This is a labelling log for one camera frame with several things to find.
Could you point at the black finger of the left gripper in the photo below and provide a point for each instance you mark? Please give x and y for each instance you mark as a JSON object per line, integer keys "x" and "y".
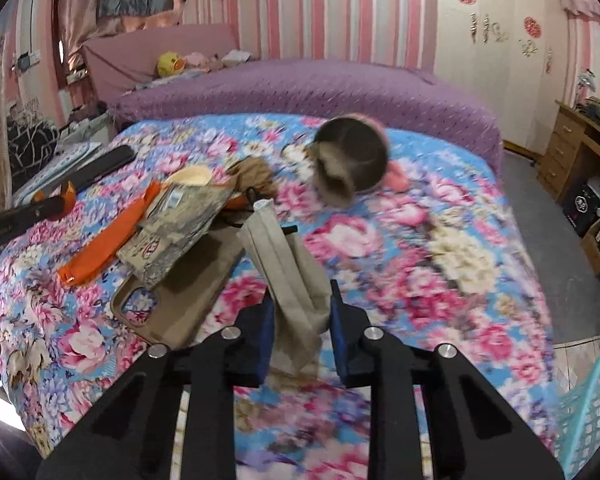
{"x": 16, "y": 221}

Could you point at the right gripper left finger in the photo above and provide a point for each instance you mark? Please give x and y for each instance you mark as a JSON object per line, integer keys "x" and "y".
{"x": 129, "y": 433}

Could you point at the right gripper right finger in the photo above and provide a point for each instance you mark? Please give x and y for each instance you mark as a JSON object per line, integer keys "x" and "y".
{"x": 473, "y": 432}

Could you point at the camouflage printed paper pack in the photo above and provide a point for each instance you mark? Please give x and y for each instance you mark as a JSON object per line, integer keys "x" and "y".
{"x": 181, "y": 217}

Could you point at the beige paper piece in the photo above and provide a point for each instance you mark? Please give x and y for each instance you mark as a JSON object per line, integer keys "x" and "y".
{"x": 298, "y": 285}

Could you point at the grey paper wad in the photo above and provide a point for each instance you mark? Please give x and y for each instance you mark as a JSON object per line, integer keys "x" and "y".
{"x": 333, "y": 183}

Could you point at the black patterned bag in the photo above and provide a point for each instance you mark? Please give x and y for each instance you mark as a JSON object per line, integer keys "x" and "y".
{"x": 30, "y": 149}

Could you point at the light blue laundry basket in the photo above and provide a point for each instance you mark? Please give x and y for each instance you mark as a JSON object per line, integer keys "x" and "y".
{"x": 578, "y": 423}

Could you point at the black smartphone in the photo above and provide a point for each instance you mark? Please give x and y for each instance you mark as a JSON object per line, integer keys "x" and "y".
{"x": 98, "y": 168}

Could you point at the tan phone case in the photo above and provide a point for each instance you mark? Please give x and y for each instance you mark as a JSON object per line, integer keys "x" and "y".
{"x": 187, "y": 294}

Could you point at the floral blue bed quilt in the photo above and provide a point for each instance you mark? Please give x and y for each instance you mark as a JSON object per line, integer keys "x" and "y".
{"x": 440, "y": 261}

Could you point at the pink sofa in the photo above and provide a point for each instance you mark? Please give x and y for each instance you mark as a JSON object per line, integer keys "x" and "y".
{"x": 117, "y": 64}

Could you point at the cream plastic lid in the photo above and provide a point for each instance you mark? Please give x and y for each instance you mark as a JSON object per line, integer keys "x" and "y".
{"x": 193, "y": 175}

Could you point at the yellow duck plush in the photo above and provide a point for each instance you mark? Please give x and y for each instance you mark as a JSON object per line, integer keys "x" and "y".
{"x": 170, "y": 64}

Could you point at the black box under desk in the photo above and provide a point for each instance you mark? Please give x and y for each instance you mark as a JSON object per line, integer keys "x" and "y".
{"x": 581, "y": 203}

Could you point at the crumpled brown paper ball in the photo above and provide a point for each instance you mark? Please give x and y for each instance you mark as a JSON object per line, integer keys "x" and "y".
{"x": 253, "y": 173}

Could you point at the pink metal mug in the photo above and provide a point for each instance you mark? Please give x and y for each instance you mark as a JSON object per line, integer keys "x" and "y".
{"x": 362, "y": 145}

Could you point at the wooden desk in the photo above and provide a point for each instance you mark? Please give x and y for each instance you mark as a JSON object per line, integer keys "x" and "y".
{"x": 573, "y": 154}

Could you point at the purple dotted bed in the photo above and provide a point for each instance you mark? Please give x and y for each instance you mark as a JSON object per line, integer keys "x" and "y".
{"x": 400, "y": 98}

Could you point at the white wardrobe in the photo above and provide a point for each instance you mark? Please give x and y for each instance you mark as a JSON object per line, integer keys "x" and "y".
{"x": 512, "y": 55}

